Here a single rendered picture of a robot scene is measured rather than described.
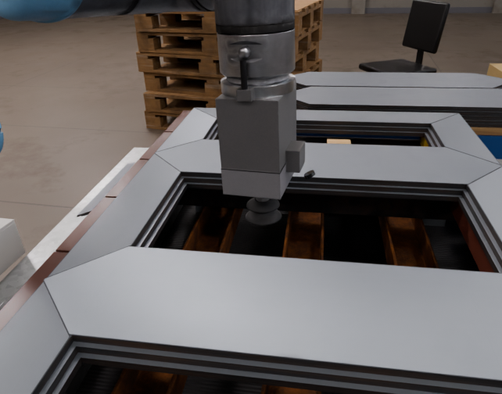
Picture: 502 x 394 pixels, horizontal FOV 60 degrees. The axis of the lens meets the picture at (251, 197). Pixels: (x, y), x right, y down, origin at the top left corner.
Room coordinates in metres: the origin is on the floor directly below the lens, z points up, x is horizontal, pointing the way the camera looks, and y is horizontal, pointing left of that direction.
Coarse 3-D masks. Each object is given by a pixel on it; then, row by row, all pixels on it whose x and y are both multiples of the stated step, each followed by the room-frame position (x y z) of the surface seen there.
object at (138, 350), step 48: (432, 144) 0.96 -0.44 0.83; (288, 192) 0.76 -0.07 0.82; (336, 192) 0.74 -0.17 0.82; (384, 192) 0.73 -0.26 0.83; (432, 192) 0.72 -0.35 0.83; (144, 240) 0.58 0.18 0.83; (480, 240) 0.57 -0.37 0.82; (48, 384) 0.31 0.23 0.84; (288, 384) 0.31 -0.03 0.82; (336, 384) 0.31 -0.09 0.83; (384, 384) 0.30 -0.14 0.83; (432, 384) 0.30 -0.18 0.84; (480, 384) 0.29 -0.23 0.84
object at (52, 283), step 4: (72, 268) 0.50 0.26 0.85; (60, 272) 0.49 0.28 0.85; (64, 272) 0.49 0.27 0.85; (68, 272) 0.49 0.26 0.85; (52, 276) 0.48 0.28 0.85; (56, 276) 0.48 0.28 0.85; (60, 276) 0.48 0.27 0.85; (64, 276) 0.48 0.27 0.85; (44, 280) 0.47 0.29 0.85; (48, 280) 0.47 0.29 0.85; (52, 280) 0.47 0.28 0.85; (56, 280) 0.47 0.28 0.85; (60, 280) 0.47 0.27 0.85; (48, 284) 0.46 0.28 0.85; (52, 284) 0.46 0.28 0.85; (56, 284) 0.46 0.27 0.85; (60, 284) 0.46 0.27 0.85; (48, 288) 0.45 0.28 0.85; (52, 288) 0.45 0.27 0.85; (56, 288) 0.45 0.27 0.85; (52, 292) 0.45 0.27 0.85
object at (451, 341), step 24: (408, 288) 0.43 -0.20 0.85; (432, 288) 0.43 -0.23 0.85; (456, 288) 0.43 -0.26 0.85; (432, 312) 0.39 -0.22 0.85; (456, 312) 0.39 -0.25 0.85; (432, 336) 0.35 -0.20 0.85; (456, 336) 0.35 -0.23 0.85; (480, 336) 0.35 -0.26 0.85; (432, 360) 0.32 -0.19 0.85; (456, 360) 0.32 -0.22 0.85; (480, 360) 0.31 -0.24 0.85
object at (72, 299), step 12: (120, 252) 0.53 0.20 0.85; (84, 264) 0.51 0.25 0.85; (96, 264) 0.50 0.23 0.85; (108, 264) 0.50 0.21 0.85; (72, 276) 0.48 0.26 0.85; (84, 276) 0.48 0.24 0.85; (96, 276) 0.48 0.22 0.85; (108, 276) 0.48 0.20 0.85; (60, 288) 0.45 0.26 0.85; (72, 288) 0.45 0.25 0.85; (84, 288) 0.45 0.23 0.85; (96, 288) 0.45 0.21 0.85; (60, 300) 0.43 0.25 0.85; (72, 300) 0.43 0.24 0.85; (84, 300) 0.43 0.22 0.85; (60, 312) 0.41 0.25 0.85; (72, 312) 0.41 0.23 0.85; (84, 312) 0.41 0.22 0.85; (72, 324) 0.39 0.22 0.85
